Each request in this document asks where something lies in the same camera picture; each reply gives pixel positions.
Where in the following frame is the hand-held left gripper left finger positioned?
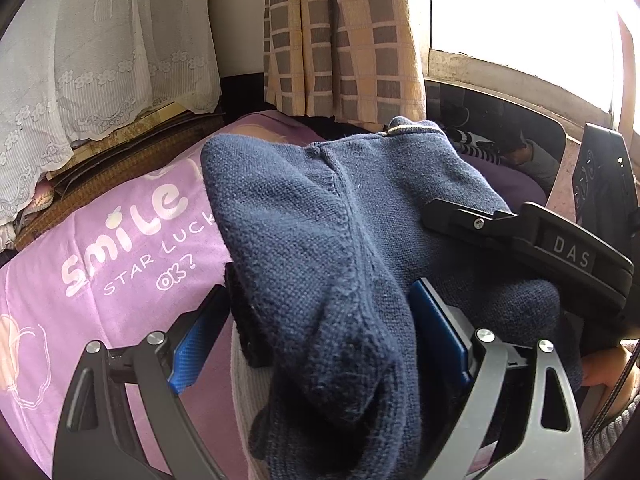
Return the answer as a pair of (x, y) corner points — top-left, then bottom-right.
(52, 282), (231, 480)

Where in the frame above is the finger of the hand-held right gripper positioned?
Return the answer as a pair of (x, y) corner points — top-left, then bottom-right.
(420, 199), (525, 257)

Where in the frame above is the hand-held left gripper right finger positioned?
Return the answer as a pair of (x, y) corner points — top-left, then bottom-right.
(410, 279), (586, 480)

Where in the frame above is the navy knit cardigan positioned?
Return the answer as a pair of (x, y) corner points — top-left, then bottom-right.
(200, 116), (583, 480)

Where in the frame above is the person's right hand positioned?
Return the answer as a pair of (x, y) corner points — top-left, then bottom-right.
(580, 345), (640, 411)

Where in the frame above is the dark purple cloth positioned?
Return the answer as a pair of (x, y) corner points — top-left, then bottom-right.
(470, 157), (548, 206)

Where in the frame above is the person's light grey top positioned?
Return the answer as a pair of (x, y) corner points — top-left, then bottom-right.
(230, 320), (281, 480)

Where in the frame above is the black white striped cloth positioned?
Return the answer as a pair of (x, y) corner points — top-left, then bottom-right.
(445, 127), (501, 166)

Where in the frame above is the purple printed blanket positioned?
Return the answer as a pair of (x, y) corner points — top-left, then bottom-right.
(0, 110), (321, 480)

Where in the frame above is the black glossy board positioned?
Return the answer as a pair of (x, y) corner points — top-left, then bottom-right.
(425, 77), (566, 171)

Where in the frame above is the brown woven mat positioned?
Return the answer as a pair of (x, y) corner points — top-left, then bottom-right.
(12, 110), (236, 253)

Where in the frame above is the window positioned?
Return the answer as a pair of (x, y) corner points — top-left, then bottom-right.
(427, 0), (640, 133)

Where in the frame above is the checked beige curtain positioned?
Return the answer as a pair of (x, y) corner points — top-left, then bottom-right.
(262, 0), (426, 133)

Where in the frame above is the white lace cloth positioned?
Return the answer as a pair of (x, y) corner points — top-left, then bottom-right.
(0, 0), (223, 253)

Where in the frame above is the black cable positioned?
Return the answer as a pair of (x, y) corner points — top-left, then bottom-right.
(585, 345), (640, 441)

